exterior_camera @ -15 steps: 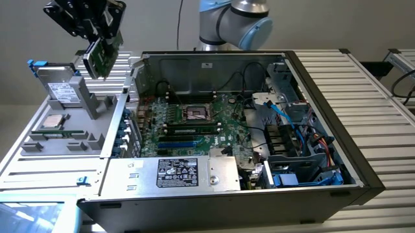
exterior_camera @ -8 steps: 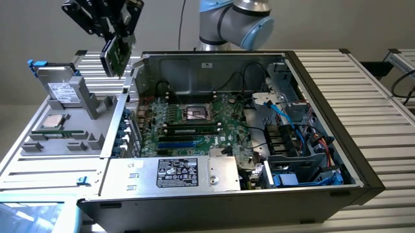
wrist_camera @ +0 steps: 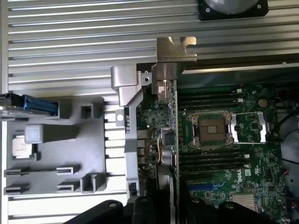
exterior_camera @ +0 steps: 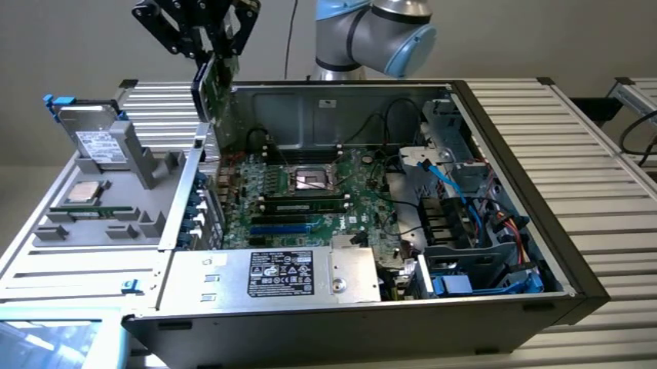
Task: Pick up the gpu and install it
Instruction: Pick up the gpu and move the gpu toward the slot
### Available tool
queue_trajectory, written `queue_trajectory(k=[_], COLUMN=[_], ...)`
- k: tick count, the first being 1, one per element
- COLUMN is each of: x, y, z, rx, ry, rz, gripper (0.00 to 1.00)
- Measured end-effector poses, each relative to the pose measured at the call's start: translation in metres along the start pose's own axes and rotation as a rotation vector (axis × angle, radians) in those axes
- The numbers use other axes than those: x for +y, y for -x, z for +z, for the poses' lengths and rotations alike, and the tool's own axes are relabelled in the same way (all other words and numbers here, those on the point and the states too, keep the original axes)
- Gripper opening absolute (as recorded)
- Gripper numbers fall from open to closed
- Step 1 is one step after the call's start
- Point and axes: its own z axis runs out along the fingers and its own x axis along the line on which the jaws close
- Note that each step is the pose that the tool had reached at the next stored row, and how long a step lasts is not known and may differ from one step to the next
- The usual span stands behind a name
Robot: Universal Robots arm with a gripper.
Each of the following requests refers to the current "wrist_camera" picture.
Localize black case fan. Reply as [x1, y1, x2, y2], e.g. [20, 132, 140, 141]
[279, 116, 299, 210]

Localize grey case fixture bracket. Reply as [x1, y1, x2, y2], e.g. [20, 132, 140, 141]
[110, 65, 143, 107]

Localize grey parts rack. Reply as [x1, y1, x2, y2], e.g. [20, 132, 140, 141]
[3, 96, 106, 196]

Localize open black pc case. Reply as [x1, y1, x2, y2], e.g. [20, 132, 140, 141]
[111, 61, 299, 224]

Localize black ram slot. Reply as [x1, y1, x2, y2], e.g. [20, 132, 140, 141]
[179, 87, 244, 98]
[179, 149, 249, 162]
[179, 98, 244, 110]
[179, 161, 249, 174]

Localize silver finned chipset heatsink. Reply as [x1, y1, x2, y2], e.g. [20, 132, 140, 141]
[229, 193, 257, 209]

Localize green dell motherboard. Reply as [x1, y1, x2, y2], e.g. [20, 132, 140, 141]
[137, 83, 292, 224]

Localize black wire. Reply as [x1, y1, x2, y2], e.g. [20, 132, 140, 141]
[268, 113, 299, 141]

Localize black expansion slot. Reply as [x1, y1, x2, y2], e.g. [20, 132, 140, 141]
[183, 173, 225, 182]

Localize disk with blue carrier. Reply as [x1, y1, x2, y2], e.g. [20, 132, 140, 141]
[0, 92, 58, 115]

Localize blue expansion slot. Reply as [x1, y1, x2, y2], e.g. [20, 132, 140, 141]
[186, 183, 225, 191]

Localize silver cpu chip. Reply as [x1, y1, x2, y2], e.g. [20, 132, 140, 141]
[11, 134, 36, 160]

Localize cpu socket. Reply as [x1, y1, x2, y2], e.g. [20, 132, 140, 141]
[186, 111, 235, 148]

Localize metal socket cover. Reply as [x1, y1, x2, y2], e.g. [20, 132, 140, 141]
[230, 111, 272, 144]

